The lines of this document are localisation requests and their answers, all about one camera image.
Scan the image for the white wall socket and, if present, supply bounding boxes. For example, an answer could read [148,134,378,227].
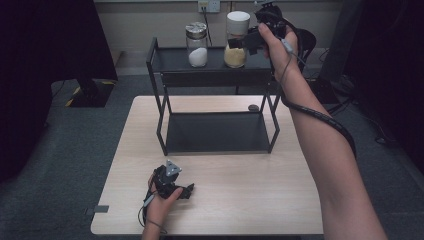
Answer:
[197,0,222,14]

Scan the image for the person's right hand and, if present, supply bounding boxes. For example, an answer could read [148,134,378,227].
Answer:
[257,22,300,84]

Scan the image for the dark curtain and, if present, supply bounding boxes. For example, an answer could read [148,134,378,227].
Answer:
[0,0,120,184]
[343,0,424,175]

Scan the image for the glass jar with silver lid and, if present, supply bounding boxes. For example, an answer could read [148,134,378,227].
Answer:
[184,21,210,69]

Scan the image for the black floor cables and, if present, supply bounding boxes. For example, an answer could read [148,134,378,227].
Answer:
[324,94,398,146]

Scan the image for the right hand-held gripper cable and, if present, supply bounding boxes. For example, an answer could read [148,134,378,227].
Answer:
[279,18,358,158]

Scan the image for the black chair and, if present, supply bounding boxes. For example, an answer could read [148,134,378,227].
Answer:
[234,27,318,97]

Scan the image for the black metal two-tier shelf rack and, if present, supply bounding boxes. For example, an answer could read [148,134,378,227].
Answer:
[145,35,294,157]

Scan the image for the glass jar with white lid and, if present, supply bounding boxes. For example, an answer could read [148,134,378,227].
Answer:
[223,10,251,70]

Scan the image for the black power cable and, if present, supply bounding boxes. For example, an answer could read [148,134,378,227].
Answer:
[200,5,214,48]

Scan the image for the person's left hand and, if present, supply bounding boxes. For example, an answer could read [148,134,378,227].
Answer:
[146,175,184,232]

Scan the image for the thin black wristband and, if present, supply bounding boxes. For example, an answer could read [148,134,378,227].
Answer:
[146,219,168,235]

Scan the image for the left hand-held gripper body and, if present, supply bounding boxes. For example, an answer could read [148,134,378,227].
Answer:
[151,159,183,200]

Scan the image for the black stand base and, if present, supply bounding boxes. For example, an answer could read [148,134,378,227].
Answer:
[64,77,117,109]
[309,77,342,105]

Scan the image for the left hand-held gripper cable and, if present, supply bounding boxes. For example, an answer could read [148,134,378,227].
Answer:
[137,192,168,235]

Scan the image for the hand-held gripper cable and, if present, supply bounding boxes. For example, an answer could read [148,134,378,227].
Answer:
[137,192,168,235]
[279,18,358,158]

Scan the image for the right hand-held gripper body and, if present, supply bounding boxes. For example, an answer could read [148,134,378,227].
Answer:
[244,0,288,56]

